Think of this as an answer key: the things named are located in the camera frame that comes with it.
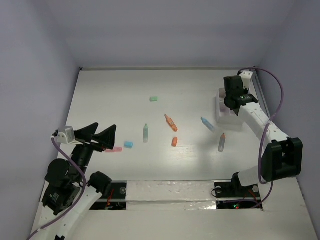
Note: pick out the orange utility knife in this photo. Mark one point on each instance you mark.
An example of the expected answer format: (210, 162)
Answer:
(171, 123)

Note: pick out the blue eraser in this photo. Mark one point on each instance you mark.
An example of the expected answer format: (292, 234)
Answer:
(128, 144)

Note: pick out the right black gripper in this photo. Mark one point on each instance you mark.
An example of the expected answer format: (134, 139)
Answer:
(246, 91)

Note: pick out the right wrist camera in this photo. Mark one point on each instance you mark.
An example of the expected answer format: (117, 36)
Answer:
(246, 77)

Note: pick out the white compartment organizer box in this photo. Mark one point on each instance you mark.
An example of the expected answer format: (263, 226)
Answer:
(223, 114)

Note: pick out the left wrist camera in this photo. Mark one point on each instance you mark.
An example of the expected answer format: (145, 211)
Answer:
(65, 135)

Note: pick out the orange cap grey marker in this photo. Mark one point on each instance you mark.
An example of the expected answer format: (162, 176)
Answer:
(222, 141)

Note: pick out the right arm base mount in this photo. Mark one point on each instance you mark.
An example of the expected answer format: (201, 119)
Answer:
(231, 195)

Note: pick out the pink correction tape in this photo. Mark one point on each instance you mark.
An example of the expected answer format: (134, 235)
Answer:
(116, 149)

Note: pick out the green eraser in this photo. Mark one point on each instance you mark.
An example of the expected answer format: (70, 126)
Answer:
(153, 99)

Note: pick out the green highlighter marker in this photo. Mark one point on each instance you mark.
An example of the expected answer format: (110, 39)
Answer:
(145, 133)

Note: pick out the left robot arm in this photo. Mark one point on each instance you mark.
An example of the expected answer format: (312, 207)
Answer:
(69, 194)

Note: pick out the orange eraser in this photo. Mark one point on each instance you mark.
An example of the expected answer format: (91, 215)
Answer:
(174, 142)

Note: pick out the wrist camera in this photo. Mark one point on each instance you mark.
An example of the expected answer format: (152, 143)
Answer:
(65, 135)
(246, 77)

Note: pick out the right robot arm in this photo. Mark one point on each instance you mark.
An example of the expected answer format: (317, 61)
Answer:
(279, 156)

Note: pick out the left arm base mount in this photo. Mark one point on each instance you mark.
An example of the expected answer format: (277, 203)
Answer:
(113, 193)

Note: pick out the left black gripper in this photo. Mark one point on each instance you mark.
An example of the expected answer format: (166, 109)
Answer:
(106, 137)

